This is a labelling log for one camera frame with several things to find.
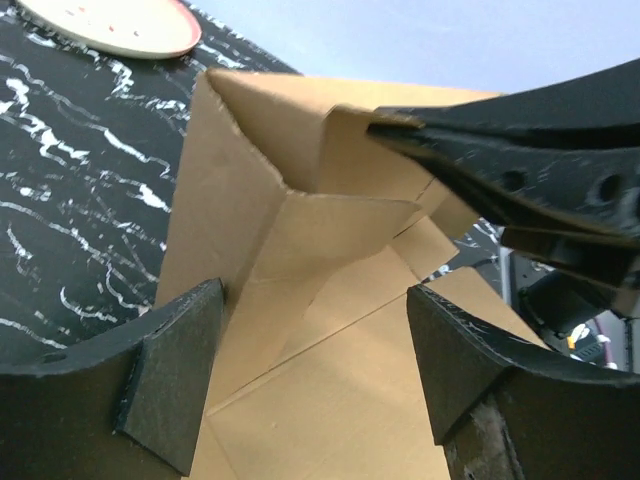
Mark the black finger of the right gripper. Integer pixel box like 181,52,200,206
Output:
367,60,639,235
501,225,639,293

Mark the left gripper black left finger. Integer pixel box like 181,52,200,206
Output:
1,279,224,479

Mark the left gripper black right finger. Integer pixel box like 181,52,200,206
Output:
406,285,639,480

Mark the brown cardboard box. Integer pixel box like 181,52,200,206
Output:
156,69,535,479

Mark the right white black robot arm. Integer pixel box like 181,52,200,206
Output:
367,60,639,339

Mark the pink cream round plate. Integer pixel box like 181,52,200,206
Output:
18,0,202,60

